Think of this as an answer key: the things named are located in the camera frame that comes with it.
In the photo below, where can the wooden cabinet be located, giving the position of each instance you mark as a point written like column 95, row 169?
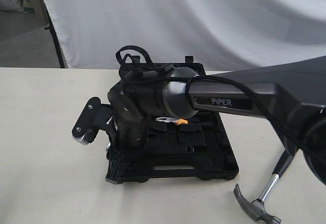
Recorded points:
column 38, row 2

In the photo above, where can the white backdrop cloth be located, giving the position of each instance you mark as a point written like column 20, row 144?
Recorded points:
column 220, row 34

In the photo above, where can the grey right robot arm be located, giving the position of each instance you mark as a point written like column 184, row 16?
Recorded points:
column 290, row 96

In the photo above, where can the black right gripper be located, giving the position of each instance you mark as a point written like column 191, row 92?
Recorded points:
column 126, row 138

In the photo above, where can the adjustable wrench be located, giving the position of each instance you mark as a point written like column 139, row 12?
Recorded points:
column 108, row 147

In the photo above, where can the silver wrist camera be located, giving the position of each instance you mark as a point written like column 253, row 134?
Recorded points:
column 94, row 117

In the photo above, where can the orange handled pliers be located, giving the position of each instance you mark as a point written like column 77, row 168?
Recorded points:
column 176, row 121

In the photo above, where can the black plastic tool case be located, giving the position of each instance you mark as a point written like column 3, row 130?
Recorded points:
column 199, row 149

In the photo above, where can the black backdrop stand pole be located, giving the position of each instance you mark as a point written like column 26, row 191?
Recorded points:
column 48, row 26

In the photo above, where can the claw hammer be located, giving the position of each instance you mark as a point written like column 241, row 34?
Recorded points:
column 256, row 209

